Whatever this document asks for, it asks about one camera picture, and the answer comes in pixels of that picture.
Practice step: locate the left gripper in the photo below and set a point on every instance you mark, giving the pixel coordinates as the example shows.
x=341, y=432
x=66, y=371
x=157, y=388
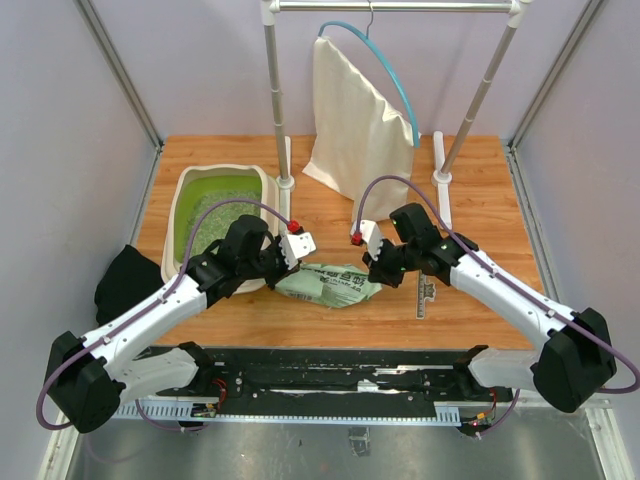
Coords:
x=283, y=271

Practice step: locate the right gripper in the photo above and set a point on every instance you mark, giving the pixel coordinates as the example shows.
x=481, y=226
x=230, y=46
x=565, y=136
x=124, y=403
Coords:
x=379, y=271

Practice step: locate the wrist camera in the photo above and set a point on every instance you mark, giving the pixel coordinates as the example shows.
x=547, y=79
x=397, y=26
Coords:
x=295, y=247
x=368, y=233

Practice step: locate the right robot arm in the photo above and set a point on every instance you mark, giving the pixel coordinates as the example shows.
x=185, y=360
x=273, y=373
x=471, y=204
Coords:
x=569, y=359

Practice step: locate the green cat litter bag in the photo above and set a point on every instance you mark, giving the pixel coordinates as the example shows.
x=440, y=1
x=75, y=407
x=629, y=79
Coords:
x=332, y=286

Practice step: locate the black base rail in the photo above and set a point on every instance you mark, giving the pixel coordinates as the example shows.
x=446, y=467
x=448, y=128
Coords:
x=325, y=385

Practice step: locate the black cloth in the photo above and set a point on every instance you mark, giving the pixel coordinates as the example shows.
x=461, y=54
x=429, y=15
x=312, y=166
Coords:
x=129, y=279

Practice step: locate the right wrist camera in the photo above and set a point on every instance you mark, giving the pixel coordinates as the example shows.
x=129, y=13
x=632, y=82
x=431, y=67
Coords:
x=368, y=233

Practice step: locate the blue clothes hanger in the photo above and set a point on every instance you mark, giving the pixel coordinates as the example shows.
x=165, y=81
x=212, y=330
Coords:
x=364, y=38

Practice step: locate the cream cloth bag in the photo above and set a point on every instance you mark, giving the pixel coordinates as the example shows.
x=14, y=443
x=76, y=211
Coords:
x=360, y=136

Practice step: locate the piano pattern bag clip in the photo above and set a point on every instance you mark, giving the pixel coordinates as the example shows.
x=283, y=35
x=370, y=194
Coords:
x=425, y=294

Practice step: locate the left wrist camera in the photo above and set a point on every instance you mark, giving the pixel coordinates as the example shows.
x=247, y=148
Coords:
x=295, y=247

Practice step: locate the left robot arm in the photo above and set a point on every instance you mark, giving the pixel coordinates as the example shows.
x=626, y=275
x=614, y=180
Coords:
x=90, y=377

